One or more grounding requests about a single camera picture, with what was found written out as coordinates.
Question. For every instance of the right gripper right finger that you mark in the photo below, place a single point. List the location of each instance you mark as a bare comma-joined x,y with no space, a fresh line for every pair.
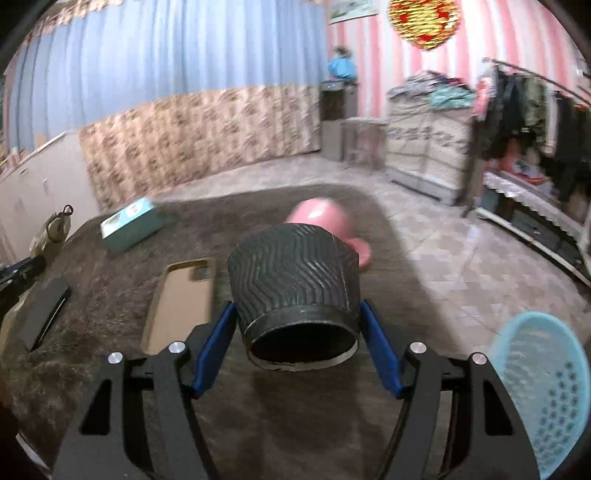
486,438

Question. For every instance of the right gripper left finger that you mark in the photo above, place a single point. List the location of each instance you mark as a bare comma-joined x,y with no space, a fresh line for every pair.
136,420

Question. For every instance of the black ribbed paper cup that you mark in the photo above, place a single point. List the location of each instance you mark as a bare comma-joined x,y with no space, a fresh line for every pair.
296,288

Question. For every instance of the black flat case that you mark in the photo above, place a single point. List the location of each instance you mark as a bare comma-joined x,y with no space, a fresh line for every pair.
45,307

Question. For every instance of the beige cloth bag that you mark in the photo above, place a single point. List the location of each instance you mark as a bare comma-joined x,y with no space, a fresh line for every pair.
49,241

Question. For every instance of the white cabinet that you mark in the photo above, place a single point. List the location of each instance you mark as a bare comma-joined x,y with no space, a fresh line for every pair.
45,181

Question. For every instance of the light blue plastic basket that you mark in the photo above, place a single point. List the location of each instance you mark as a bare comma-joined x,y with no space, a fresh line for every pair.
545,370

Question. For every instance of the brown phone case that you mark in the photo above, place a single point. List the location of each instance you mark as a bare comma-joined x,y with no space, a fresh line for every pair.
182,300

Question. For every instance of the teal cardboard box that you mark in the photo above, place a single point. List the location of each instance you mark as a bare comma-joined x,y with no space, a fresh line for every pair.
130,225

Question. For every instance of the blue floral curtain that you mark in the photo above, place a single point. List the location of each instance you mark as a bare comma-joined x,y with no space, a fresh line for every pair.
165,92

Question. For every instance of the low lace covered bench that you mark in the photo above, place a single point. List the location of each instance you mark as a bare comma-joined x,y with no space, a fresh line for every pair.
526,212

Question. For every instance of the pink piggy bank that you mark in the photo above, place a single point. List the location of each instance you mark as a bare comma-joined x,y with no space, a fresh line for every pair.
331,216

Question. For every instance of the patterned covered cabinet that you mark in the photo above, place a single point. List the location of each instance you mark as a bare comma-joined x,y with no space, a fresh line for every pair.
427,148

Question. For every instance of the small pink stool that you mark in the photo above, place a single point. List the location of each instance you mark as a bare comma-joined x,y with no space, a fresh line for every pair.
365,141

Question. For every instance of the clothes rack with clothes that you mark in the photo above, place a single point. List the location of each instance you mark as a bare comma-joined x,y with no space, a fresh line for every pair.
533,129

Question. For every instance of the pile of folded clothes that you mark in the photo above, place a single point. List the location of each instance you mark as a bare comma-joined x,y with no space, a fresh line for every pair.
442,92

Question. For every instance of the water dispenser with bottle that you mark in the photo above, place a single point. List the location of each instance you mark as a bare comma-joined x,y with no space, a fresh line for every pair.
338,101

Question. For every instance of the red gold heart decoration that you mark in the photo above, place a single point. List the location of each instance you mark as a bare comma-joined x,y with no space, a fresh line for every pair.
426,24

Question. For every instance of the landscape wall picture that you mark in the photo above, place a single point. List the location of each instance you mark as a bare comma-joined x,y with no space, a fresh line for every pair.
345,10

